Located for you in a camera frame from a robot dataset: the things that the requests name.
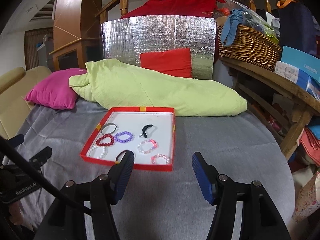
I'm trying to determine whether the red cushion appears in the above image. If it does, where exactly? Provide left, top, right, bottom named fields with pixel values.
left=139, top=48, right=193, bottom=78

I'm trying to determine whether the white bead bracelet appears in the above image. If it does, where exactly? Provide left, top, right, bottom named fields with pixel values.
left=88, top=144, right=107, bottom=160

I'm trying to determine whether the black hair tie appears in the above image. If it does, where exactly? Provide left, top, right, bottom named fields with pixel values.
left=139, top=123, right=154, bottom=138

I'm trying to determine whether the silver metal bangle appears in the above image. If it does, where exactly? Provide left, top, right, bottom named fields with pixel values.
left=101, top=122, right=118, bottom=135

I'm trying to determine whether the wicker basket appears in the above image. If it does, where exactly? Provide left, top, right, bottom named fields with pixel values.
left=217, top=25, right=282, bottom=71

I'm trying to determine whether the beige sofa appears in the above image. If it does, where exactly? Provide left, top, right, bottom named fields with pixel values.
left=0, top=66, right=52, bottom=139

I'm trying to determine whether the red gift box lid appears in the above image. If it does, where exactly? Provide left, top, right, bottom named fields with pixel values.
left=80, top=107, right=175, bottom=172

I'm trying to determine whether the light green long pillow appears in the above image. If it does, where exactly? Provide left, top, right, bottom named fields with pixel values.
left=69, top=59, right=247, bottom=116

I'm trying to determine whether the pink clear bead bracelet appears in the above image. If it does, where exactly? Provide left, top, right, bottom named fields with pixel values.
left=137, top=138, right=160, bottom=155

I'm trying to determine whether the silver foil insulation panel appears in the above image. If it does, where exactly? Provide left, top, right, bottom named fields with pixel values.
left=100, top=15, right=216, bottom=80

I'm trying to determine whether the wooden shelf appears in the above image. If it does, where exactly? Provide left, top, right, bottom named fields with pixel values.
left=220, top=57, right=319, bottom=160

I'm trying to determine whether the dark navy bag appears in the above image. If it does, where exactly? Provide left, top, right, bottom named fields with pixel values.
left=277, top=0, right=317, bottom=56

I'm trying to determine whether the dark red wide bangle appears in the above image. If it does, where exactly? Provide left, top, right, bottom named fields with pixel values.
left=115, top=150, right=127, bottom=163

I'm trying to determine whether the wooden cabinet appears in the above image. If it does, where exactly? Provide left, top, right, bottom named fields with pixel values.
left=50, top=0, right=102, bottom=70

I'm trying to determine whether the blue cloth in basket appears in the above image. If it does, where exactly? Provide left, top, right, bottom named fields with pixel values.
left=220, top=9, right=249, bottom=47

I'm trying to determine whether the purple bead bracelet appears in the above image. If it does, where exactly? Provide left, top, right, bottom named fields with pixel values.
left=114, top=130, right=134, bottom=144

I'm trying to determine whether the blue fashion box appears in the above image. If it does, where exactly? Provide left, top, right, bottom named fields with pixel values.
left=280, top=46, right=319, bottom=101

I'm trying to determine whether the red cloth on headboard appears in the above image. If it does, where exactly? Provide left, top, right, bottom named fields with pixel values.
left=122, top=0, right=226, bottom=18

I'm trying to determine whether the pale pink bead bracelet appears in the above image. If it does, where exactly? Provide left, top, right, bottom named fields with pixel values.
left=150, top=153, right=171, bottom=166

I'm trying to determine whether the white patterned box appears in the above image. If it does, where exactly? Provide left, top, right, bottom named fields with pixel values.
left=274, top=61, right=299, bottom=83

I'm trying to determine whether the red bead bracelet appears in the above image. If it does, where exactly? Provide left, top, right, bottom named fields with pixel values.
left=95, top=133, right=116, bottom=147

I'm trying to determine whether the magenta pillow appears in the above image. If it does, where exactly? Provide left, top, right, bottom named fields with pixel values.
left=24, top=68, right=87, bottom=110

